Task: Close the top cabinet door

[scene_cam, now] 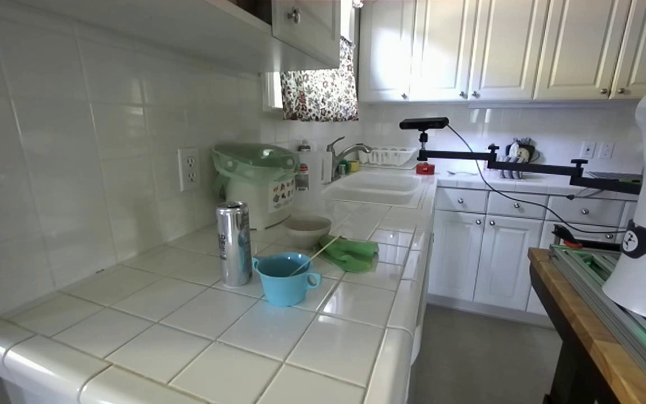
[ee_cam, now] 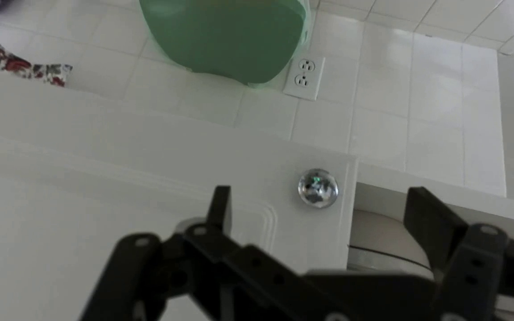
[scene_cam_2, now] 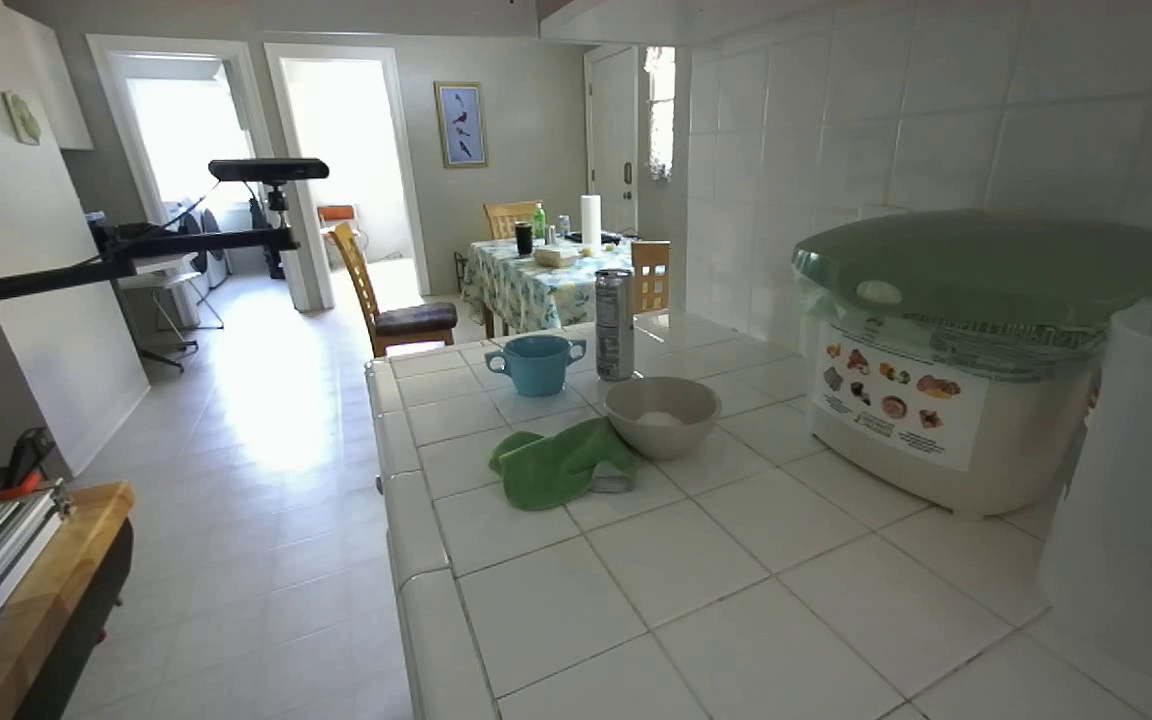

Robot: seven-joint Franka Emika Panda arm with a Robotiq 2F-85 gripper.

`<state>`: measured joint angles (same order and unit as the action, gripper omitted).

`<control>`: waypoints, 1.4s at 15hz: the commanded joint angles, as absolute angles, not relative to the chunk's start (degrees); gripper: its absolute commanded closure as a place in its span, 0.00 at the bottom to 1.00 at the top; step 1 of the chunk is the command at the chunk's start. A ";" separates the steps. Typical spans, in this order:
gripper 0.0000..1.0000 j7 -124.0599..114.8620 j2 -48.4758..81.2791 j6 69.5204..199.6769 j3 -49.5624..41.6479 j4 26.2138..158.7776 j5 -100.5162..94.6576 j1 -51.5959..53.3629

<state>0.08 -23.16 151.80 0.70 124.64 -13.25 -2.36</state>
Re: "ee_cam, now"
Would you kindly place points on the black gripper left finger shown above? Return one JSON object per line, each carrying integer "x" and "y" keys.
{"x": 151, "y": 268}

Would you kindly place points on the white wall cabinet body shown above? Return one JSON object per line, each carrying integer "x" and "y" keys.
{"x": 447, "y": 189}

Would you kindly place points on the white cabinet door silver knob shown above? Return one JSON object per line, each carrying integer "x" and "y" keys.
{"x": 90, "y": 207}

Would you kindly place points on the floral curtain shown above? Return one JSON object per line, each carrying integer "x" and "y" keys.
{"x": 8, "y": 62}

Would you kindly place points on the stack of white plates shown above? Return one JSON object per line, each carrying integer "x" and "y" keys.
{"x": 383, "y": 250}

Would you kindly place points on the white wall outlet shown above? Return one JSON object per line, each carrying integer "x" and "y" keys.
{"x": 304, "y": 77}

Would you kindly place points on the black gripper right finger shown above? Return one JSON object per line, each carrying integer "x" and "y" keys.
{"x": 477, "y": 268}

